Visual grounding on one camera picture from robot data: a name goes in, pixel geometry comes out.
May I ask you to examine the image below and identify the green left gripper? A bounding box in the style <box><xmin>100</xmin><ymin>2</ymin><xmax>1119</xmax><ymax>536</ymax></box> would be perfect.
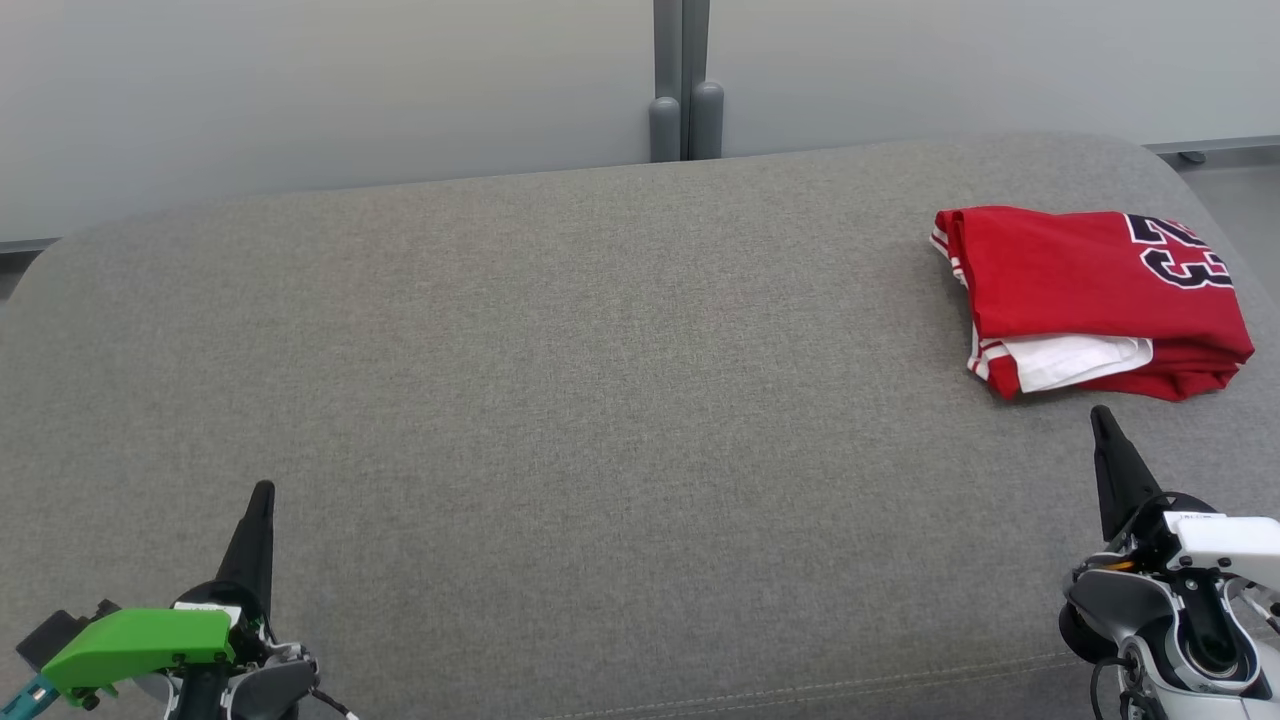
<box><xmin>40</xmin><ymin>480</ymin><xmax>277</xmax><ymax>708</ymax></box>

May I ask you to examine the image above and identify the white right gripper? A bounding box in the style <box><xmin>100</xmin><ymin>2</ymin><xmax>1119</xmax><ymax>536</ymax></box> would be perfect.
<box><xmin>1089</xmin><ymin>405</ymin><xmax>1280</xmax><ymax>574</ymax></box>

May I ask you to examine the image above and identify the red jersey with white sleeves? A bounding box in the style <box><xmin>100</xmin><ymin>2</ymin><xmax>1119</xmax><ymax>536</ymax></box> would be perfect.
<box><xmin>930</xmin><ymin>205</ymin><xmax>1256</xmax><ymax>403</ymax></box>

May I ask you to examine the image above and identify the grey fabric sofa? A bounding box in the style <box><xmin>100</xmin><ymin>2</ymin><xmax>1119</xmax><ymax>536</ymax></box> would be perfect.
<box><xmin>0</xmin><ymin>132</ymin><xmax>1280</xmax><ymax>720</ymax></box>

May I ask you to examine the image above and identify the grey partition double post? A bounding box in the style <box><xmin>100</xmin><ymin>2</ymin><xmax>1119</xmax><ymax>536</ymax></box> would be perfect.
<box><xmin>648</xmin><ymin>0</ymin><xmax>725</xmax><ymax>163</ymax></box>

